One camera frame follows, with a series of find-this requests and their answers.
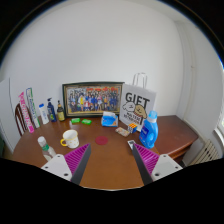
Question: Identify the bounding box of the white printed paper gift bag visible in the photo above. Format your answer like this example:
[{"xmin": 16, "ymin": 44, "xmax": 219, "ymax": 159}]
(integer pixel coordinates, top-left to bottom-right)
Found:
[{"xmin": 118, "ymin": 72, "xmax": 157, "ymax": 133}]

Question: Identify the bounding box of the white radiator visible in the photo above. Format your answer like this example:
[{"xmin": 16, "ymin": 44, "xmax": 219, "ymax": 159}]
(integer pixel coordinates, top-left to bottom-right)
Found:
[{"xmin": 189, "ymin": 139, "xmax": 221, "ymax": 166}]

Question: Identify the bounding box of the blue detergent bottle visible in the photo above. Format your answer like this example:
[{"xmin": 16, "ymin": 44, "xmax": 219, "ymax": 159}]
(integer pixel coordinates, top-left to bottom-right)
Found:
[{"xmin": 138, "ymin": 110, "xmax": 159, "ymax": 149}]

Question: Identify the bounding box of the brown yellow-labelled pump bottle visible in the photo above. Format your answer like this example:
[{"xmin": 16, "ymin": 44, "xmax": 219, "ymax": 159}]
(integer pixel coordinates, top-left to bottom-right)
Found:
[{"xmin": 56, "ymin": 100, "xmax": 66, "ymax": 122}]

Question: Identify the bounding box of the flat round red coaster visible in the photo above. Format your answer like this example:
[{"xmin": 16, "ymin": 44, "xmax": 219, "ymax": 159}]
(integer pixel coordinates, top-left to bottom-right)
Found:
[{"xmin": 94, "ymin": 135, "xmax": 109, "ymax": 146}]

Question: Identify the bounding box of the small printed card box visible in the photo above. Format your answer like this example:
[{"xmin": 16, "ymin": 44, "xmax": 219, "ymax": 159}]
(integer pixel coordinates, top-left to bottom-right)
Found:
[{"xmin": 115, "ymin": 126, "xmax": 131, "ymax": 138}]

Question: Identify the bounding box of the brown wooden chair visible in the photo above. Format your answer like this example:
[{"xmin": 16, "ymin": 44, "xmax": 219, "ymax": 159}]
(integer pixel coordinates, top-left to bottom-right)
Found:
[{"xmin": 14, "ymin": 102, "xmax": 29, "ymax": 137}]

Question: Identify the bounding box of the blue tissue pack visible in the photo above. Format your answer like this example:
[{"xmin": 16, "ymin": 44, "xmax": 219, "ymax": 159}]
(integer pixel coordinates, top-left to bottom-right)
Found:
[{"xmin": 100, "ymin": 111, "xmax": 119, "ymax": 128}]

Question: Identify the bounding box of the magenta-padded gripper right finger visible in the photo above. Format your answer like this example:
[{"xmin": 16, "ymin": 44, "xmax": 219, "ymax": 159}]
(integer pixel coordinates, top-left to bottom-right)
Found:
[{"xmin": 131, "ymin": 143, "xmax": 184, "ymax": 186}]

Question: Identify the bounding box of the clear green-labelled drink bottle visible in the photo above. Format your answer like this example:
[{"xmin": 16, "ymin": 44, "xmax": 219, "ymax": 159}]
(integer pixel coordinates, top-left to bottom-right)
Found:
[{"xmin": 37, "ymin": 135, "xmax": 57, "ymax": 163}]

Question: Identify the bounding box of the tall green and white box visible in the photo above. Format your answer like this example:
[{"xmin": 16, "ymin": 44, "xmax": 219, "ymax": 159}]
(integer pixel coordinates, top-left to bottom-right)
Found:
[{"xmin": 25, "ymin": 87, "xmax": 41, "ymax": 129}]

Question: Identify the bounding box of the framed group photo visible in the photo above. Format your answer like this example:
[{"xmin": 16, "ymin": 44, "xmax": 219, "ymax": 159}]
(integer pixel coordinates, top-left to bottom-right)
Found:
[{"xmin": 62, "ymin": 81, "xmax": 125, "ymax": 118}]

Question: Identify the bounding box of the white blue-capped tube bottle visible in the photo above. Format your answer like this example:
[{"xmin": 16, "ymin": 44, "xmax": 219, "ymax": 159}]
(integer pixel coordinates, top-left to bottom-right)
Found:
[{"xmin": 38, "ymin": 103, "xmax": 50, "ymax": 125}]

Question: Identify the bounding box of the tall pink box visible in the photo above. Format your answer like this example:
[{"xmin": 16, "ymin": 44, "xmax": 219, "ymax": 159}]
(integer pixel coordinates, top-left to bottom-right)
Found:
[{"xmin": 18, "ymin": 91, "xmax": 35, "ymax": 134}]

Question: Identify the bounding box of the white mug with yellow handle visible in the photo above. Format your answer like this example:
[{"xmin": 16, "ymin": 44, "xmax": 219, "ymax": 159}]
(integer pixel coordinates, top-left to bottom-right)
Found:
[{"xmin": 60, "ymin": 129, "xmax": 80, "ymax": 149}]

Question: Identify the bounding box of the white refrigerator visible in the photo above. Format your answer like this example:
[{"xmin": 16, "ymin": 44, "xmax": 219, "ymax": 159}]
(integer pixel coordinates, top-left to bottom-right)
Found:
[{"xmin": 0, "ymin": 78, "xmax": 22, "ymax": 151}]

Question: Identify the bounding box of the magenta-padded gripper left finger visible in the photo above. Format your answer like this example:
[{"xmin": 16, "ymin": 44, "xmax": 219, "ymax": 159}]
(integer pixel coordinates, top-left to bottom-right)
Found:
[{"xmin": 40, "ymin": 143, "xmax": 92, "ymax": 186}]

